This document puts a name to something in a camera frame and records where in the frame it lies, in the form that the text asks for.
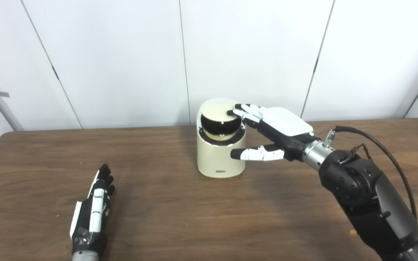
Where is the cream-colored lidded bin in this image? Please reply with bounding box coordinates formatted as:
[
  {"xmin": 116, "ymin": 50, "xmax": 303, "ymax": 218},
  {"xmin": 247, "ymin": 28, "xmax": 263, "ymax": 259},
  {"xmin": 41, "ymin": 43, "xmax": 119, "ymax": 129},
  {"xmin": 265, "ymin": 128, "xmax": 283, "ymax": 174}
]
[{"xmin": 197, "ymin": 98, "xmax": 246, "ymax": 178}]

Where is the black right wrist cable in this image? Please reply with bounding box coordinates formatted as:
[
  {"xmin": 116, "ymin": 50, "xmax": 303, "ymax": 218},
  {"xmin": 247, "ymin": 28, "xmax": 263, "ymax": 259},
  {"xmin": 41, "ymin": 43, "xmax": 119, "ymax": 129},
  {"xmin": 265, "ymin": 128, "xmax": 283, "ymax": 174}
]
[{"xmin": 323, "ymin": 126, "xmax": 418, "ymax": 253}]

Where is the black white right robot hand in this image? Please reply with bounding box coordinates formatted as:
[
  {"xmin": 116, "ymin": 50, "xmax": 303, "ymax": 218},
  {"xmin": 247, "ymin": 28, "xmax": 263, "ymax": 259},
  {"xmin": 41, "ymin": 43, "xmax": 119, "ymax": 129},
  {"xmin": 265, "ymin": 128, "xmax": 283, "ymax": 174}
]
[{"xmin": 227, "ymin": 104, "xmax": 320, "ymax": 162}]

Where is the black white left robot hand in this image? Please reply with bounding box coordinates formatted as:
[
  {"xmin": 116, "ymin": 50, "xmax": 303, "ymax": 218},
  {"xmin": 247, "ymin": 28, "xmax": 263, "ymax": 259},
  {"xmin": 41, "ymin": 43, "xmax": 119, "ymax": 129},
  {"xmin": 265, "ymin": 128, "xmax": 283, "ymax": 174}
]
[{"xmin": 70, "ymin": 163, "xmax": 115, "ymax": 256}]

